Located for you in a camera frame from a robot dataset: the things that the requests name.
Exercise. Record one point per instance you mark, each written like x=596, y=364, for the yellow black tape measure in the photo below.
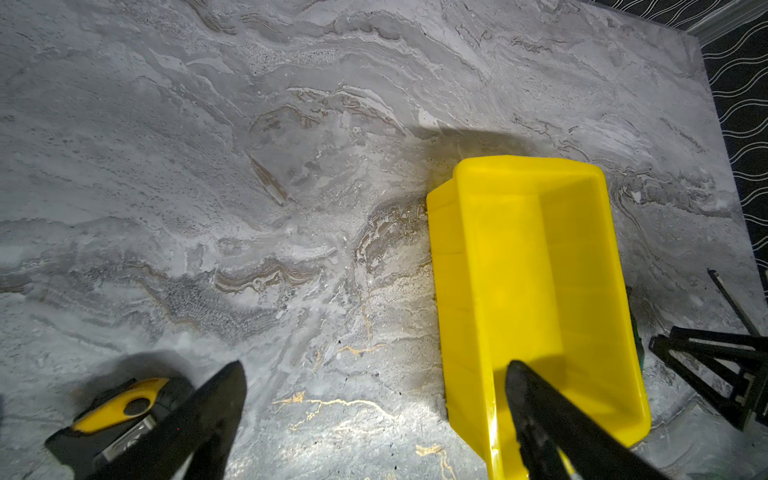
x=115, y=421

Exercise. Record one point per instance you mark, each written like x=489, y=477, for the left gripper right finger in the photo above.
x=551, y=431

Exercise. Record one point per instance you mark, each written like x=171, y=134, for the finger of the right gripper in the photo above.
x=719, y=345
x=732, y=387

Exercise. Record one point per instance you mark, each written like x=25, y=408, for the yellow plastic bin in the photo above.
x=526, y=267

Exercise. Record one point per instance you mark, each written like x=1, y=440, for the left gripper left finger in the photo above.
x=198, y=435

